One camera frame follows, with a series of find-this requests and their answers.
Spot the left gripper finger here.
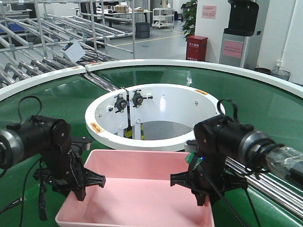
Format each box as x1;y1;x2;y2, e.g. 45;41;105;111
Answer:
84;168;106;188
73;187;86;201

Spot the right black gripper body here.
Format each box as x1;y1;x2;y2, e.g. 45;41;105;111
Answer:
184;140;248;204

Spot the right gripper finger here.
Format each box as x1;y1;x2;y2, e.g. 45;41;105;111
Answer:
193;191;209;206
170;172;192;187

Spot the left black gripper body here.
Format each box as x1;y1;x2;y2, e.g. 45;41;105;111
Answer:
33;137;93;196

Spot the pink plastic bin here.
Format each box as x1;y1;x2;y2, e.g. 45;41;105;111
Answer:
55;149;214;227

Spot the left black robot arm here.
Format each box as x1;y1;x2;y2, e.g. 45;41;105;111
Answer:
0;115;106;201

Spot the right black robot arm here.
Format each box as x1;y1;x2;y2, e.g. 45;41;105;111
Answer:
170;114;303;206

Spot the steel conveyor rollers right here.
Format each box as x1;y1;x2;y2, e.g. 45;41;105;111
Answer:
224;156;303;213

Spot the green circular conveyor belt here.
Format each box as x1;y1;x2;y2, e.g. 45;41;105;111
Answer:
0;66;303;227

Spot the white control box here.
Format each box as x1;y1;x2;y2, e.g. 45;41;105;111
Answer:
61;41;85;63

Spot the white outer conveyor rim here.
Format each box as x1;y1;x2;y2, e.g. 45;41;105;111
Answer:
0;59;303;101

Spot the grey stand with pink sign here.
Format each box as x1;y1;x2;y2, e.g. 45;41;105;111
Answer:
219;34;250;68

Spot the red fire cabinet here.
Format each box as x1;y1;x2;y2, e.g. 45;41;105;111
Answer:
186;35;208;61

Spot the steel roller rack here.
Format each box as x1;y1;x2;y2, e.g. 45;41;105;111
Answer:
0;0;135;87

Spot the black crate on floor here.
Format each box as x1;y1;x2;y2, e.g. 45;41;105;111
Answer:
135;22;150;38

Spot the green potted plant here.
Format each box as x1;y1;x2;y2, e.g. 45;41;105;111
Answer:
182;0;197;38

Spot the white rolling cart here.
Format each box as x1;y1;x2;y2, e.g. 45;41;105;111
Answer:
151;8;174;29

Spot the black box on stand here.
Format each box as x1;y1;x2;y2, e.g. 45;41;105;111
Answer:
223;0;259;36

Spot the white inner conveyor ring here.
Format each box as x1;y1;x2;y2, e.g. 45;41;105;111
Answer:
84;83;226;152

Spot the wire waste basket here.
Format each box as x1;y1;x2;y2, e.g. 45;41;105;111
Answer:
271;70;291;81

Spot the pink wall notice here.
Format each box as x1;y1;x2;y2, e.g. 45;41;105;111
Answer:
202;5;217;19

